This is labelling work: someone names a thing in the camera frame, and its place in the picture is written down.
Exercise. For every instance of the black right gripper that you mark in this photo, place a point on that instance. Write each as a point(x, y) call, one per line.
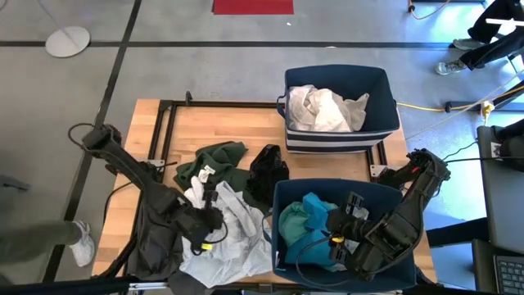
point(348, 229)

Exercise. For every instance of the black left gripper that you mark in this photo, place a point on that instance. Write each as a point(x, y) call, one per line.
point(196, 225)

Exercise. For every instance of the blue fleece garment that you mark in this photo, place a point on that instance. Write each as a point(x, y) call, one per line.
point(315, 209)

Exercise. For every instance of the light grey garment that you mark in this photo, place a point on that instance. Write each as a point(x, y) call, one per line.
point(241, 246)

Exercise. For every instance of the dark grey garment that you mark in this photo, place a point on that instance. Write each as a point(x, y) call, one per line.
point(155, 254)

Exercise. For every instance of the dark green garment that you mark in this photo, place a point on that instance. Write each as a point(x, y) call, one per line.
point(221, 157)

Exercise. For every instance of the black garment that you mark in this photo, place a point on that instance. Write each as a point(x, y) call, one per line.
point(266, 172)

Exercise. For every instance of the large white shirt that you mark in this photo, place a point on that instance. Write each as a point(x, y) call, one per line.
point(331, 110)

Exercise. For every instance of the small white collared garment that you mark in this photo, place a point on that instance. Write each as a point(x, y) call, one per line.
point(301, 106)

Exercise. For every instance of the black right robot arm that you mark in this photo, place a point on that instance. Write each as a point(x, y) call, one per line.
point(401, 225)

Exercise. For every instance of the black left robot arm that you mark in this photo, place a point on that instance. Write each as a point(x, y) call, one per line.
point(127, 168)

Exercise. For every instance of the plain navy fabric bin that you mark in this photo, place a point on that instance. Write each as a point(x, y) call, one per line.
point(389, 196)

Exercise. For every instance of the black beam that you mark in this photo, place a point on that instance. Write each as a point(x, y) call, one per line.
point(454, 233)

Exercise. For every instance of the navy white-striped fabric bin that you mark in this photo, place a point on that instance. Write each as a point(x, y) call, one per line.
point(368, 90)

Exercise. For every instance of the person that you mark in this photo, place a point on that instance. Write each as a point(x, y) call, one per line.
point(495, 49)
point(41, 241)

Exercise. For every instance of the grey desk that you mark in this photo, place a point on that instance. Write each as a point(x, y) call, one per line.
point(503, 205)

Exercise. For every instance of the black laptop keyboard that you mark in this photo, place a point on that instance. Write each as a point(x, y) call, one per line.
point(509, 274)

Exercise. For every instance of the black floor bar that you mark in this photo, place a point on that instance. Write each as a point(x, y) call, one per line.
point(466, 104)

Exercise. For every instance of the black bag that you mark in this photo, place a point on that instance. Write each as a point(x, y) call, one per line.
point(513, 151)

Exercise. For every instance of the white and yellow plug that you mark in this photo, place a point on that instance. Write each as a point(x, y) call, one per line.
point(486, 108)

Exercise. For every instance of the grey floor object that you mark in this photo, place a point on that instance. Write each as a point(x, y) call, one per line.
point(12, 182)

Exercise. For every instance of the grey round-base floor stand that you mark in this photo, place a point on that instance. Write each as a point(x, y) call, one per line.
point(67, 43)

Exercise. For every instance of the red floor mat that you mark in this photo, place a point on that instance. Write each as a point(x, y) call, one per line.
point(254, 6)

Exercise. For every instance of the office chair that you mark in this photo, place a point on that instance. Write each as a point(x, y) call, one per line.
point(503, 21)

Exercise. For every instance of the silver bracket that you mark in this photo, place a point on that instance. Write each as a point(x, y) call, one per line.
point(151, 285)

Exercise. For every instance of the black metal table frame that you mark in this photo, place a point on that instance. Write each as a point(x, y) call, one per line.
point(225, 104)

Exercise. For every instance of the black rail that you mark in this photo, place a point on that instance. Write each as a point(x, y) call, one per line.
point(61, 287)

